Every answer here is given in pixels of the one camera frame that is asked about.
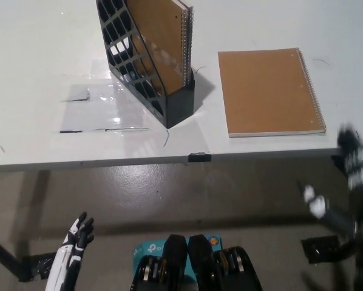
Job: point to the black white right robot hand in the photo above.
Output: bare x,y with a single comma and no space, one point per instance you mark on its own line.
356,163

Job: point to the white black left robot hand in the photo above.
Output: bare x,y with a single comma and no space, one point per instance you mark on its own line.
66,260

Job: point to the thick brown spiral notebook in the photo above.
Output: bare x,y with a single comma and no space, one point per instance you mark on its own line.
157,36

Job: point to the black mesh book holder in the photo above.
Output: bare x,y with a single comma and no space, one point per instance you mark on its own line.
178,106

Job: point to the black table leg bar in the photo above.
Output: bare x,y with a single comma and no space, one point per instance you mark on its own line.
5,254

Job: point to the teal router box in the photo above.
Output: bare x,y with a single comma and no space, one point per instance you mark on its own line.
151,248

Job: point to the black robot body blocks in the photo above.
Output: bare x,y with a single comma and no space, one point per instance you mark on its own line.
175,251

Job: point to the thin brown spiral notebook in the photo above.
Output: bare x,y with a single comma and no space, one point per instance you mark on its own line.
266,91

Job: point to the transparent plastic sheet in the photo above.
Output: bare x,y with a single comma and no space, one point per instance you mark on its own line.
90,112

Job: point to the black table frame bar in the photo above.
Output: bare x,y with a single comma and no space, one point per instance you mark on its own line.
339,163

